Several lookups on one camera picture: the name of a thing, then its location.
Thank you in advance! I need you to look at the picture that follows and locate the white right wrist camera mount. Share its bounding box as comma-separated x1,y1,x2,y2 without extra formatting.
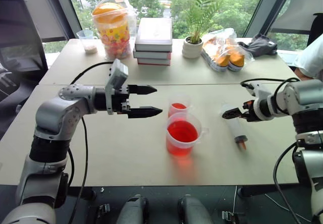
245,82,276,122

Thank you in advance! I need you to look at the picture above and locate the black table foot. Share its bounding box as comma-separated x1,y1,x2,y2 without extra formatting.
236,185,278,198

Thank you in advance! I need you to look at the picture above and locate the person in light blue shirt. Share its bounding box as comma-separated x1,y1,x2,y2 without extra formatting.
292,34,323,81

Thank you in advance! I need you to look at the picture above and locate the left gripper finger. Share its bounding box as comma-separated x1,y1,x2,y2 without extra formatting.
127,84,158,96
126,105,164,120

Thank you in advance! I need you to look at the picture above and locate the thick white hardcover book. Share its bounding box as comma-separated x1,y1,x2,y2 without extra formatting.
134,17,174,53

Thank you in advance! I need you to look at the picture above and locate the thin white floor cable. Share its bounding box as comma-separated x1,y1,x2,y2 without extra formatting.
232,185,312,223

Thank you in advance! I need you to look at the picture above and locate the large cup with red liquid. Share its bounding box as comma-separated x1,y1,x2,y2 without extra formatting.
165,113,210,157

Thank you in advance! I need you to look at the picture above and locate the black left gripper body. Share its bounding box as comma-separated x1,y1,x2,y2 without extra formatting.
112,84,132,116

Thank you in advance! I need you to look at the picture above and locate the candy jar in plastic bag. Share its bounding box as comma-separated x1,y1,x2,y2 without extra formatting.
91,0,138,61

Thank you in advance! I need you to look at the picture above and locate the red-spined book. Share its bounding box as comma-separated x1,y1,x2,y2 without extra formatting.
137,57,171,67

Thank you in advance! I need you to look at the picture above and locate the measuring cup with white grains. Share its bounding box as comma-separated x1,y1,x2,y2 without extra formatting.
76,29,99,55

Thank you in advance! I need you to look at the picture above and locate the dark rounded grey shape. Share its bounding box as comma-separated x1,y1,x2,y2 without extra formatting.
177,194,213,224
115,194,150,224

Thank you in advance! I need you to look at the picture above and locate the dark grey cloth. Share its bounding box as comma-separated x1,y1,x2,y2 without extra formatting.
237,33,279,59

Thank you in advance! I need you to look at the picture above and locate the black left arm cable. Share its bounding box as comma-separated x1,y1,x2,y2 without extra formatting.
67,61,115,224

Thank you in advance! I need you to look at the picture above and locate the black office chair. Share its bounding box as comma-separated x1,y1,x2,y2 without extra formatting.
0,0,49,139

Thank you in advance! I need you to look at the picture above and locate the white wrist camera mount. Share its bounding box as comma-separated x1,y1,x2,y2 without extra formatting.
104,59,129,116
245,82,276,122

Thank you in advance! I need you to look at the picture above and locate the green plant in white pot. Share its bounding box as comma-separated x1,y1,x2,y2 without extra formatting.
181,0,223,60

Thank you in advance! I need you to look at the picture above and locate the small cup with red liquid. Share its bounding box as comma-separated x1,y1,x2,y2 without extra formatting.
168,96,193,119

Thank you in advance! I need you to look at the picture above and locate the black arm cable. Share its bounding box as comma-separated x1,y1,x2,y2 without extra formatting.
67,61,115,224
240,77,301,115

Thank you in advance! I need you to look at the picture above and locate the black chair backrest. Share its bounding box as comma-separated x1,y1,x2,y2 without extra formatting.
306,13,323,48

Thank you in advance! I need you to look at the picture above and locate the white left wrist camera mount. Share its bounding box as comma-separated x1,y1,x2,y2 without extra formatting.
104,59,129,116

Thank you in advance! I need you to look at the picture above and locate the plastic bag of orange-capped items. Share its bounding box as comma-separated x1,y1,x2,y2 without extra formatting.
200,28,254,73

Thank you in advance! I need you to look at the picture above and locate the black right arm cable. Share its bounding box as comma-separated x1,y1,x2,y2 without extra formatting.
240,77,301,115

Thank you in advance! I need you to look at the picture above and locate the dark-spined book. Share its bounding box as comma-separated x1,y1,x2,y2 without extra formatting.
132,49,173,61

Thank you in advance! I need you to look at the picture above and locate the black strap buckle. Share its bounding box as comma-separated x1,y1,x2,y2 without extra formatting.
221,210,240,224
98,203,111,215

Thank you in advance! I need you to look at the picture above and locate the clear syringe with orange tip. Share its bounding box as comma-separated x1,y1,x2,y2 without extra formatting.
220,103,248,151

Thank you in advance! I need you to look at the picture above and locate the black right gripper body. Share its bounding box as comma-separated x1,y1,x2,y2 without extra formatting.
242,99,261,123

